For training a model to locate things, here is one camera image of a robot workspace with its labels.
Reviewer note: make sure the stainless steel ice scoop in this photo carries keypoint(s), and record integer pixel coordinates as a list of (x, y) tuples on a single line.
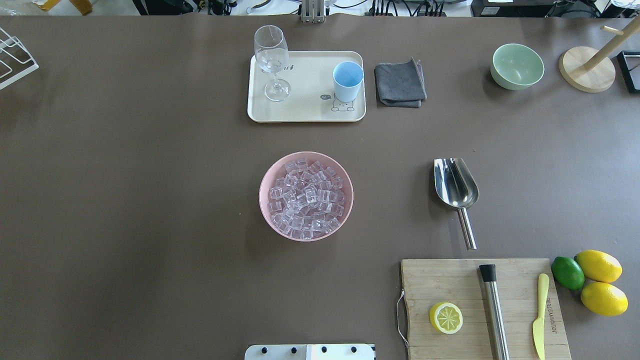
[(457, 188)]

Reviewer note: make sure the clear ice cubes pile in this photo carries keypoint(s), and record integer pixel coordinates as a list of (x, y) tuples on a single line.
[(305, 197)]

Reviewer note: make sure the light blue cup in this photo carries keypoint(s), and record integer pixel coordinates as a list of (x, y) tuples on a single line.
[(348, 77)]

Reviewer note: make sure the pink bowl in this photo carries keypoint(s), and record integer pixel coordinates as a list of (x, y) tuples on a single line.
[(306, 235)]

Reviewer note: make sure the cream serving tray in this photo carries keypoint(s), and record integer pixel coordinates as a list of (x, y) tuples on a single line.
[(312, 97)]

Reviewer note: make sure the grey folded cloth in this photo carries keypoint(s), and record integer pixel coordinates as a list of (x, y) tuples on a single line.
[(401, 85)]

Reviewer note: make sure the clear wine glass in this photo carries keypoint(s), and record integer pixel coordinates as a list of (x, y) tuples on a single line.
[(271, 55)]

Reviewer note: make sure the bamboo cutting board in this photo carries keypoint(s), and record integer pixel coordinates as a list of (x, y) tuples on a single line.
[(427, 282)]

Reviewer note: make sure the halved lemon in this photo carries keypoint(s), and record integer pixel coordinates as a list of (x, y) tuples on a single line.
[(446, 317)]

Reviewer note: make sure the green bowl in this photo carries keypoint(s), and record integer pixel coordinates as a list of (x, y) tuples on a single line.
[(516, 67)]

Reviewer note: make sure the steel muddler black tip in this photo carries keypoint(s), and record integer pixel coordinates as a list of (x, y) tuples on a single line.
[(490, 282)]

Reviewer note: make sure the yellow plastic knife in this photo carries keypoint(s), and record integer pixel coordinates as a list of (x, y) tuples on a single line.
[(538, 325)]

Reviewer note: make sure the green lime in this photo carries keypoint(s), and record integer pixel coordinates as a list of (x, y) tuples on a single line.
[(568, 273)]

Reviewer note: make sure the wooden mug tree stand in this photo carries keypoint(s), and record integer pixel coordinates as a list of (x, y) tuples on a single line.
[(591, 70)]

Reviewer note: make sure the upper yellow lemon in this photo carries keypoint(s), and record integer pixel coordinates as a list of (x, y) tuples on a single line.
[(599, 265)]

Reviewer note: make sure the yellow lemon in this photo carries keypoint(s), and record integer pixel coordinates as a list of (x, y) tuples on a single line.
[(604, 299), (599, 265)]

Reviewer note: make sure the lower yellow lemon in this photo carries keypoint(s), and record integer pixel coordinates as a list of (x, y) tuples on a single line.
[(604, 299)]

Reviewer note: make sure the black glass holder tray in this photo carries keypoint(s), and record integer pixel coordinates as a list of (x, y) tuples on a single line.
[(629, 64)]

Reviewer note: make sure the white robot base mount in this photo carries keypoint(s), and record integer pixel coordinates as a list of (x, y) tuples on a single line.
[(326, 351)]

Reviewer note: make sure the white wire dish rack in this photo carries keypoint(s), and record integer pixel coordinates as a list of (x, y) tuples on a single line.
[(16, 61)]

